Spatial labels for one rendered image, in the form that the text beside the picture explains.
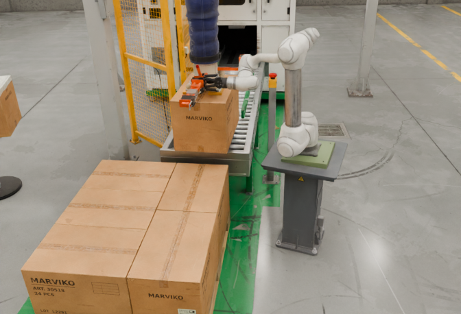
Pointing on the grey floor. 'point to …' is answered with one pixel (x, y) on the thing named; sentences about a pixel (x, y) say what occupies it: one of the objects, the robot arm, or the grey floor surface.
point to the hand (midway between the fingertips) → (198, 82)
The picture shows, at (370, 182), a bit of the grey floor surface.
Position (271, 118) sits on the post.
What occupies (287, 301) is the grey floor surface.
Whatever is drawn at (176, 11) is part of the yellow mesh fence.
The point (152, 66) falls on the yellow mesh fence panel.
